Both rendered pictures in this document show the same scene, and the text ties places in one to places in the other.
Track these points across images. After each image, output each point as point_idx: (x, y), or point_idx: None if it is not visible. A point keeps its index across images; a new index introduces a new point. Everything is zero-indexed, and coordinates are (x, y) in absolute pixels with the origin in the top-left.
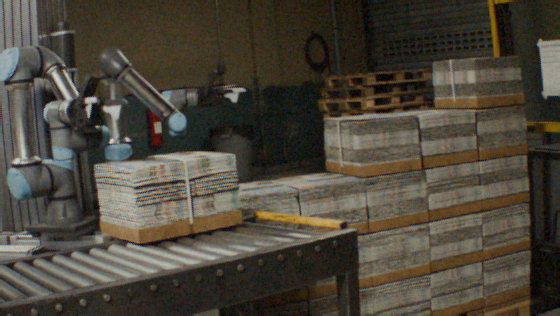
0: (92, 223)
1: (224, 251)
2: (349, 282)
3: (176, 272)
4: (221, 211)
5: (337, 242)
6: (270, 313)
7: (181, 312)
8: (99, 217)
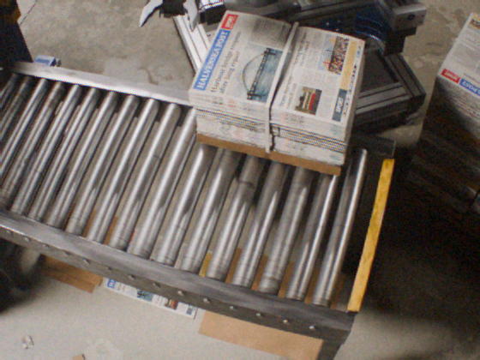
0: (274, 15)
1: (217, 243)
2: (326, 344)
3: (109, 265)
4: (313, 158)
5: (315, 328)
6: (440, 174)
7: (117, 280)
8: (292, 7)
